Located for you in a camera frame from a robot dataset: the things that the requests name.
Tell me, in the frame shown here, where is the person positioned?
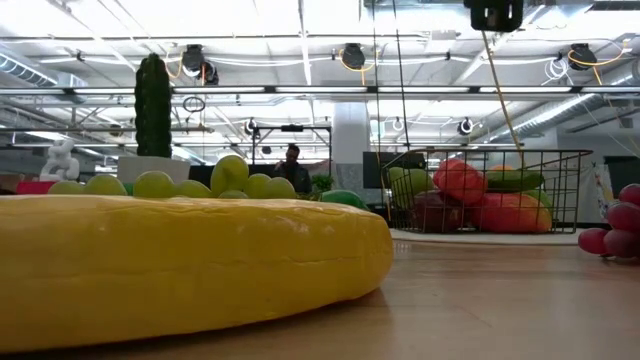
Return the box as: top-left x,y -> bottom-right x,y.
272,143 -> 314,195

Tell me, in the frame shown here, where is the red orange mango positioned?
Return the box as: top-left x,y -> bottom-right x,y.
468,192 -> 554,235

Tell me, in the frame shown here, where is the dark red pomegranate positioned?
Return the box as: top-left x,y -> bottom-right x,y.
410,190 -> 469,234

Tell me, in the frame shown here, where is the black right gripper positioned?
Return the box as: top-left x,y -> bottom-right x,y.
463,0 -> 525,33

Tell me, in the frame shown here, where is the green pear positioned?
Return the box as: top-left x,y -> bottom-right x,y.
388,166 -> 437,211

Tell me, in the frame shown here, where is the green grape bunch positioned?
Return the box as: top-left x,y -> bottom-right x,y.
47,153 -> 297,200

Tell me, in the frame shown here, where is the black distant monitor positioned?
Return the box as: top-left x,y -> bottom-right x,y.
363,150 -> 426,190

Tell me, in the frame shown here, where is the yellow banana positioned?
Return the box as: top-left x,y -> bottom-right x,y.
0,193 -> 395,354

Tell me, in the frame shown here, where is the wire basket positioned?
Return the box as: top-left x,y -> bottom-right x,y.
380,147 -> 594,235

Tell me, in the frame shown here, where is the green cactus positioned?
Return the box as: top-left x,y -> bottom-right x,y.
133,51 -> 174,159

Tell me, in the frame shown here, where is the red box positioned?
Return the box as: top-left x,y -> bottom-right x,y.
14,180 -> 57,196

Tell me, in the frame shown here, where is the black distant rig frame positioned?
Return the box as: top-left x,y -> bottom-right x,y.
251,123 -> 334,177

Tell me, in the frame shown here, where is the red grape bunch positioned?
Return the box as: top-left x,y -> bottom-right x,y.
577,182 -> 640,259

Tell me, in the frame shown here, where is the yellow hanging cable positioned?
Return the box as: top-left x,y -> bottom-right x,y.
480,30 -> 526,167

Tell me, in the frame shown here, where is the white plate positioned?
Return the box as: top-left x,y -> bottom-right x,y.
389,228 -> 581,246

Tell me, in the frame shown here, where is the red bell pepper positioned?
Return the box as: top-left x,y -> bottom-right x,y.
431,158 -> 489,207

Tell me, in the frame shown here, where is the large green lime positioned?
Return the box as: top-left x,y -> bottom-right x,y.
319,188 -> 370,211

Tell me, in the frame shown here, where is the green cucumber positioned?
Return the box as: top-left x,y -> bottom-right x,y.
483,169 -> 546,194

